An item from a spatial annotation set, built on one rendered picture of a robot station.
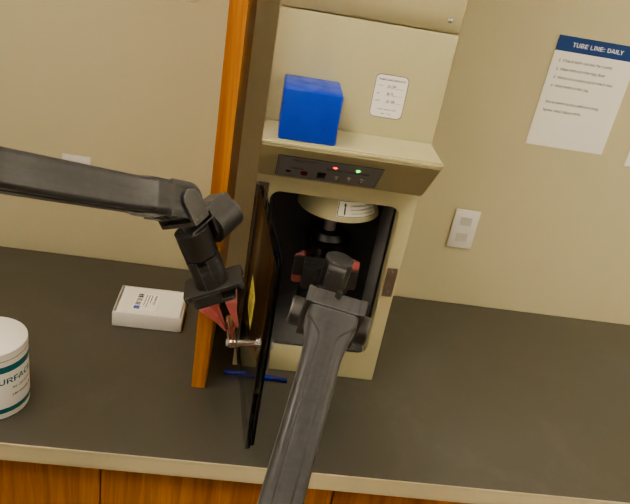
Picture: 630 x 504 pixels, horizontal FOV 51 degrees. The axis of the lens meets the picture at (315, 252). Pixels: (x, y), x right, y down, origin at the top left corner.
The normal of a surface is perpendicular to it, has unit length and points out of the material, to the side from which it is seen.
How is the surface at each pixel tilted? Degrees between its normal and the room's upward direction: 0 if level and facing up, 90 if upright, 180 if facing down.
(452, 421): 0
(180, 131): 90
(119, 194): 66
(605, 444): 0
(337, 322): 33
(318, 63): 90
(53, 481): 90
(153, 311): 0
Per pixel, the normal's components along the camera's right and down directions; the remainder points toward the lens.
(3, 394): 0.60, 0.46
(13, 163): 0.80, -0.11
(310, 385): 0.13, -0.49
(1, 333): 0.16, -0.88
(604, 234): 0.04, 0.46
